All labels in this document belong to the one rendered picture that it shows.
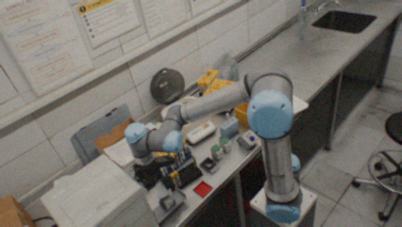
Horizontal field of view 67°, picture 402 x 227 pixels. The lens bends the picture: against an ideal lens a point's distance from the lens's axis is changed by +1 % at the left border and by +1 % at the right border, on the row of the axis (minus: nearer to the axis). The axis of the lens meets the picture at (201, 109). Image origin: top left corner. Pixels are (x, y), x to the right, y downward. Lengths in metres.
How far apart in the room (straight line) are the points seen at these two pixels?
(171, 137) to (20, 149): 0.83
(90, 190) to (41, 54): 0.62
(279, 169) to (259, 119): 0.22
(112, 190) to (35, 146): 0.58
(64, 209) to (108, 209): 0.16
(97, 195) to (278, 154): 0.65
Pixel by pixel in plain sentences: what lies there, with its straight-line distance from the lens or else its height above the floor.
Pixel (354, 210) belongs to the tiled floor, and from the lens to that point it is 2.49.
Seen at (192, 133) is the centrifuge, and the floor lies 0.93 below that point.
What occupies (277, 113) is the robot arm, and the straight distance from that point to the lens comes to 0.78.
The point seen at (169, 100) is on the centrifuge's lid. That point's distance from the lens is 1.83.
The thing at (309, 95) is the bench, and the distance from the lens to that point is 1.94.
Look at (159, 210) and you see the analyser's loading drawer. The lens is 1.38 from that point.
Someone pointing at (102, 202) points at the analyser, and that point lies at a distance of 1.15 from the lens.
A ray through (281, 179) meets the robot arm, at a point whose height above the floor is 1.23.
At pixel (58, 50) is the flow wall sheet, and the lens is 1.48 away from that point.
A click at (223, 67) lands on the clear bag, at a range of 2.02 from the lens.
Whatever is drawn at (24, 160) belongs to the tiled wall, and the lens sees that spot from 1.64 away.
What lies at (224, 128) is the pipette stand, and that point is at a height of 0.97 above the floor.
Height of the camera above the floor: 2.01
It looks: 37 degrees down
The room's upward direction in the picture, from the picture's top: 11 degrees counter-clockwise
